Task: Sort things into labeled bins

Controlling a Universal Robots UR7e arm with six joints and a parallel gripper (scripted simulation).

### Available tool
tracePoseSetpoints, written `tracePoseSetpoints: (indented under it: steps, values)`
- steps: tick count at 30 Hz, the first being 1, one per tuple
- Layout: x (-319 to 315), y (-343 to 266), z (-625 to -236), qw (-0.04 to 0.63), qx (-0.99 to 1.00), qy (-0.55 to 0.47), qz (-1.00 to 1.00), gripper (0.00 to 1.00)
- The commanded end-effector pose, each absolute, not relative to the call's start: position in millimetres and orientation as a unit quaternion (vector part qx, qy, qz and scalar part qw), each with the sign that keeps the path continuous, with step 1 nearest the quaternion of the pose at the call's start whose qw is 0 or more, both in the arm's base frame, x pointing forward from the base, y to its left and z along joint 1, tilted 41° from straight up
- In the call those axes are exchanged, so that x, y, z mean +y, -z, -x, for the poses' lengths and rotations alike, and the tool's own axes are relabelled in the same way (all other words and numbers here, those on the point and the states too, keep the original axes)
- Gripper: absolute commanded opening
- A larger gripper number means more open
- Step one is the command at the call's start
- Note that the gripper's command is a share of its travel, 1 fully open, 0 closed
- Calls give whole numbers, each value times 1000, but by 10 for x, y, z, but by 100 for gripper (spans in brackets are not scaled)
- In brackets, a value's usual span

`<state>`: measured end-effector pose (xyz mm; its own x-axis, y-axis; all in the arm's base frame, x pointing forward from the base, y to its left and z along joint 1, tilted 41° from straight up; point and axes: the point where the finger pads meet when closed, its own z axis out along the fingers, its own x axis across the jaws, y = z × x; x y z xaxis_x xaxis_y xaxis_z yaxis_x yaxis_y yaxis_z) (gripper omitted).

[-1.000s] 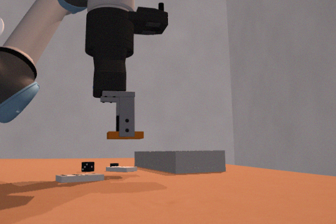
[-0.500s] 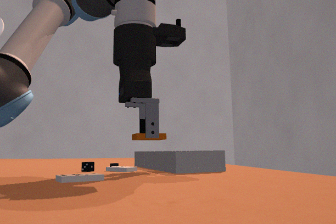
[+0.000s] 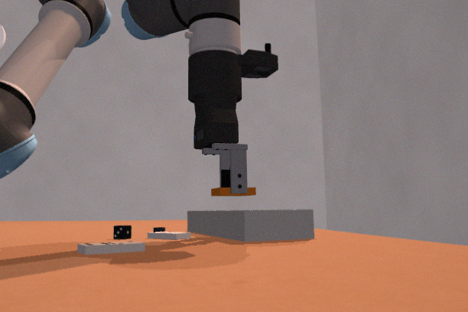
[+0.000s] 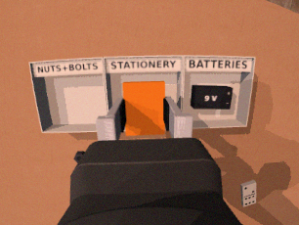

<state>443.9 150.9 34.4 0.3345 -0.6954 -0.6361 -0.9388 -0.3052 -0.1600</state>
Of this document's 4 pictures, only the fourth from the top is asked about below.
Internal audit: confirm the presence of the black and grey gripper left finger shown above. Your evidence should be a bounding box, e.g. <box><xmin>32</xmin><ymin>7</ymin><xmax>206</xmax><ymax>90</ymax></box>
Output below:
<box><xmin>96</xmin><ymin>98</ymin><xmax>127</xmax><ymax>141</ymax></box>

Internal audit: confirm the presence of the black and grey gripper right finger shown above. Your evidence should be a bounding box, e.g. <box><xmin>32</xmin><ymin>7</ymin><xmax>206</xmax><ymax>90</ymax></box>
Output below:
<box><xmin>163</xmin><ymin>96</ymin><xmax>193</xmax><ymax>138</ymax></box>

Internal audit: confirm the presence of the grey three-compartment bin rack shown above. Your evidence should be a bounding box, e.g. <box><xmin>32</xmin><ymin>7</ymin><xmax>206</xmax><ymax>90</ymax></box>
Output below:
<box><xmin>29</xmin><ymin>55</ymin><xmax>256</xmax><ymax>133</ymax></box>

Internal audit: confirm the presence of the black 9v battery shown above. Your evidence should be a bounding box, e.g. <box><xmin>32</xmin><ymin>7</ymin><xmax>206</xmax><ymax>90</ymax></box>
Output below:
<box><xmin>191</xmin><ymin>85</ymin><xmax>233</xmax><ymax>110</ymax></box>

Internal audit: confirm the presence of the dark grey hex nut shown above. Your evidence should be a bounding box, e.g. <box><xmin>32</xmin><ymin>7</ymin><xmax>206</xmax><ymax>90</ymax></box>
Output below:
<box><xmin>74</xmin><ymin>151</ymin><xmax>85</xmax><ymax>163</ymax></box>

